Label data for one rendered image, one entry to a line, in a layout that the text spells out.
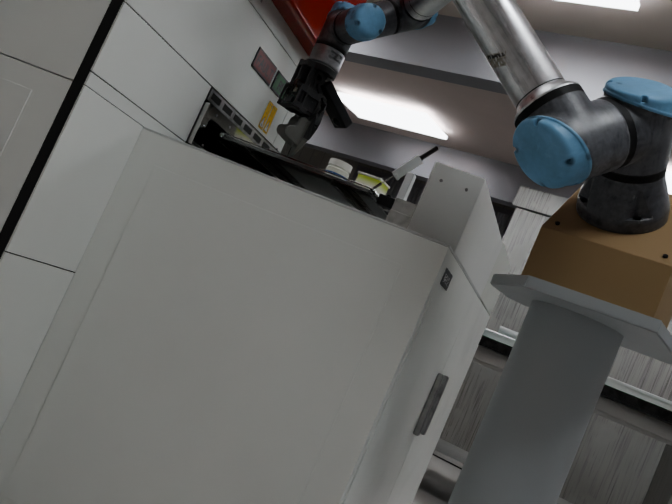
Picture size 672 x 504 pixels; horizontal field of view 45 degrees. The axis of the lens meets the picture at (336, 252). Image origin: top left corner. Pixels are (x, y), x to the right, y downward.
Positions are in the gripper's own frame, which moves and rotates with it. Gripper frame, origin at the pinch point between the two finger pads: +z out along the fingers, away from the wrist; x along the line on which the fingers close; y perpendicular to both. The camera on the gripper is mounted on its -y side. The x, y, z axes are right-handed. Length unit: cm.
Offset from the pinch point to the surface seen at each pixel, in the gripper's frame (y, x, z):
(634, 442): -427, -142, 24
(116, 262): 33, 14, 37
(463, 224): -3, 55, 7
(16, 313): 46, 14, 52
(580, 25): -279, -199, -209
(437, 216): -1, 52, 7
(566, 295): -7, 78, 13
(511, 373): -14, 68, 27
